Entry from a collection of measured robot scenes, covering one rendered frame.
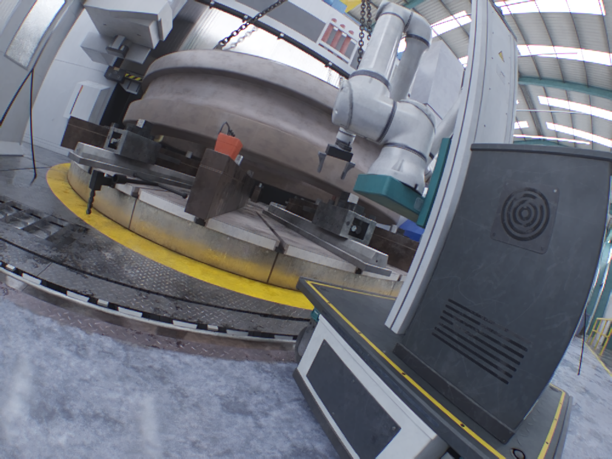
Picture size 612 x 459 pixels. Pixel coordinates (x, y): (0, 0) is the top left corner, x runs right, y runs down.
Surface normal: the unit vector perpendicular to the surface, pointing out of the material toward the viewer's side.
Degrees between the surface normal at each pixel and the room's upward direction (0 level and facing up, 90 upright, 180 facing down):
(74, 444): 0
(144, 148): 90
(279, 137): 90
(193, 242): 90
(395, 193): 90
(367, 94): 80
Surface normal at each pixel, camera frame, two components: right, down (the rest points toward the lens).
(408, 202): 0.38, 0.22
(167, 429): 0.36, -0.93
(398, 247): -0.56, -0.15
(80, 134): 0.75, 0.33
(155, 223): 0.04, 0.09
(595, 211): -0.85, -0.30
